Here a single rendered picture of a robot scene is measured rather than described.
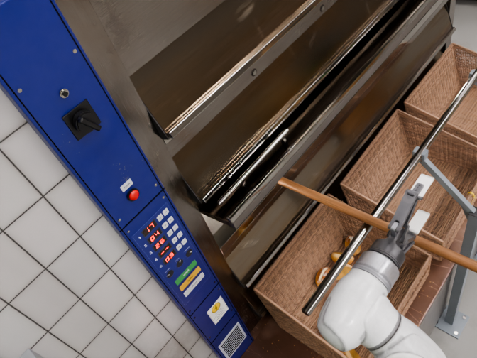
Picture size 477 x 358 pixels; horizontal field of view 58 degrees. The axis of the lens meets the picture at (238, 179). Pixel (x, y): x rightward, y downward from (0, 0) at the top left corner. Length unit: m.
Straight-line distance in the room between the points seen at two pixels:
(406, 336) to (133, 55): 0.81
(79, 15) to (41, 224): 0.43
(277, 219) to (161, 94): 0.82
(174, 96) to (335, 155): 0.99
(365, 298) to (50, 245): 0.68
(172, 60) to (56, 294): 0.62
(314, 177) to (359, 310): 0.98
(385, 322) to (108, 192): 0.65
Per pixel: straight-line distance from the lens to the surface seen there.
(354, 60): 1.70
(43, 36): 0.86
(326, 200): 1.48
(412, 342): 0.97
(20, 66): 0.86
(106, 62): 0.97
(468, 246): 1.94
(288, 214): 1.74
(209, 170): 1.26
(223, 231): 1.52
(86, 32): 0.94
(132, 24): 0.99
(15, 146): 0.92
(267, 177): 1.27
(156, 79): 1.07
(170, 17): 1.05
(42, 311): 1.14
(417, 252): 1.94
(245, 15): 1.24
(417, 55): 2.40
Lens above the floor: 2.37
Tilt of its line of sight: 46 degrees down
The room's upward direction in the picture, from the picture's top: 21 degrees counter-clockwise
